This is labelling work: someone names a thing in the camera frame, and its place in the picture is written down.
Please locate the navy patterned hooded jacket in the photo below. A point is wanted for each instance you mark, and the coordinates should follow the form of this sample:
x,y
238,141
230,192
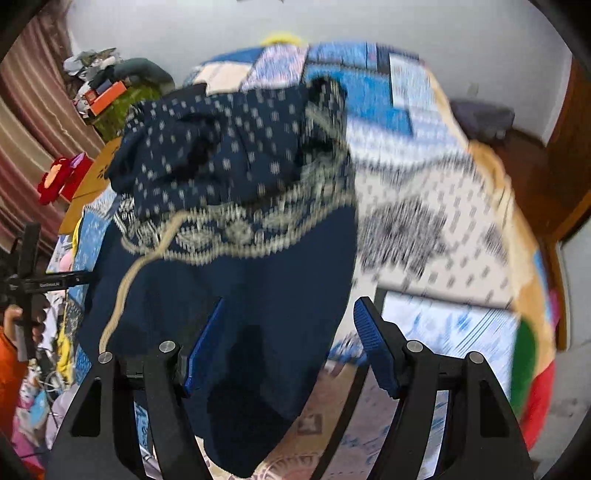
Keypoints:
x,y
258,263

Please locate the yellow rounded item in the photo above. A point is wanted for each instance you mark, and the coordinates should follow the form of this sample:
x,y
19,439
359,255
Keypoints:
x,y
281,38

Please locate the colourful printed blanket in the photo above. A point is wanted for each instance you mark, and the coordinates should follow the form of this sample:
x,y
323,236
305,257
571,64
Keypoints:
x,y
528,300

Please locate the grey plush pillow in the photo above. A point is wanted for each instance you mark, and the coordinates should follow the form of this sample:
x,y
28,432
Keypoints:
x,y
143,71

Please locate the white wall socket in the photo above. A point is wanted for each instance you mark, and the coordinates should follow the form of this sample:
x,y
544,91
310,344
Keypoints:
x,y
473,87

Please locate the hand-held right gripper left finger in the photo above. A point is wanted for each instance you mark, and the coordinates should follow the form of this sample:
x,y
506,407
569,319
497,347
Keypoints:
x,y
203,350

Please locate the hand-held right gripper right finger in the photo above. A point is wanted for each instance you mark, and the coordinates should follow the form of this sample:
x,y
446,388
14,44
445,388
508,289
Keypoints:
x,y
375,350

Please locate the person's left forearm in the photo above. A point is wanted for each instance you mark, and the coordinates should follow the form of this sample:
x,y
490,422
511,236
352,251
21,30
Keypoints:
x,y
10,378

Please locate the dark cloth on floor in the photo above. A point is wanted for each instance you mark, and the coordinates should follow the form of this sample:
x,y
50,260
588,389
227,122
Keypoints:
x,y
482,117

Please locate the person's left hand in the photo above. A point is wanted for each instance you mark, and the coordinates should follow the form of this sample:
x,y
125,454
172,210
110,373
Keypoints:
x,y
10,317

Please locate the striped brown curtain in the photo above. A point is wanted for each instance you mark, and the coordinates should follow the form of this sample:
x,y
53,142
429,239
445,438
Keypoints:
x,y
37,115

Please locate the red plush flower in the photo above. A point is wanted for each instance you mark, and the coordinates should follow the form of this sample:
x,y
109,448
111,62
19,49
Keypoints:
x,y
55,180

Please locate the wooden lap desk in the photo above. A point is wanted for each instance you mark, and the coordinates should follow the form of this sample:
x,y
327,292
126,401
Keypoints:
x,y
99,180

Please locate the orange box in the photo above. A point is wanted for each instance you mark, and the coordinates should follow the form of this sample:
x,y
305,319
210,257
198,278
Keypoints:
x,y
107,98

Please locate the wooden wardrobe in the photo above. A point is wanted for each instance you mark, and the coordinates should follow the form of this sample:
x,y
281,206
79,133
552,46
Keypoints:
x,y
570,161

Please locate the pile of mixed clutter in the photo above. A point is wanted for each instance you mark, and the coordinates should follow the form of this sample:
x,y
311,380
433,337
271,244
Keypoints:
x,y
90,67

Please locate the blue patchwork bedsheet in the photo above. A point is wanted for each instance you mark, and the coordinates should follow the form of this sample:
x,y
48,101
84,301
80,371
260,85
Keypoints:
x,y
438,207

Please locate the red box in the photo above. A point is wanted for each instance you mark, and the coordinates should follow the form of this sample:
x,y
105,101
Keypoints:
x,y
82,173

